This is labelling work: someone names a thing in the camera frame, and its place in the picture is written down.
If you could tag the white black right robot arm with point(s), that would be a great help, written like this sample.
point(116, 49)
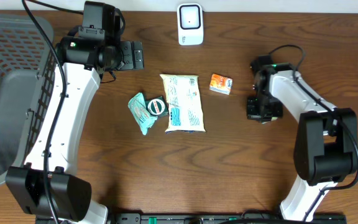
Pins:
point(325, 151)

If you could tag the dark grey plastic basket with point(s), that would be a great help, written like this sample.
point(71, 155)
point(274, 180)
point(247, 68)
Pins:
point(26, 85)

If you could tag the dark green round-label packet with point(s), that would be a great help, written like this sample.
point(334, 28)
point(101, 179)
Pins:
point(157, 106)

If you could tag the teal wet wipes packet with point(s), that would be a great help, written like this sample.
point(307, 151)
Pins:
point(138, 108)

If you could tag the orange Kleenex tissue pack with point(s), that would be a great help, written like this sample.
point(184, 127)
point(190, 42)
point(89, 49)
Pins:
point(220, 84)

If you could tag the white barcode scanner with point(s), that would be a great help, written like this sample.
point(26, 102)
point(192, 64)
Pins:
point(190, 24)

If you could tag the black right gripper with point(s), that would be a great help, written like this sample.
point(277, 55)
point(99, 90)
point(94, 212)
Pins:
point(252, 112)

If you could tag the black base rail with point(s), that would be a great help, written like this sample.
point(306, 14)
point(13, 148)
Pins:
point(248, 217)

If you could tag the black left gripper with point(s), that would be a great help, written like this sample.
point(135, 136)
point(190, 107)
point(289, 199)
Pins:
point(137, 55)

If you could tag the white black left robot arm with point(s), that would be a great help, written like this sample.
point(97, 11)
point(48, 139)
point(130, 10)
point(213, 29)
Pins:
point(46, 185)

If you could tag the large white snack bag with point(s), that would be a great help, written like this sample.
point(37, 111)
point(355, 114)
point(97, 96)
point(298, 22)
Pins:
point(184, 103)

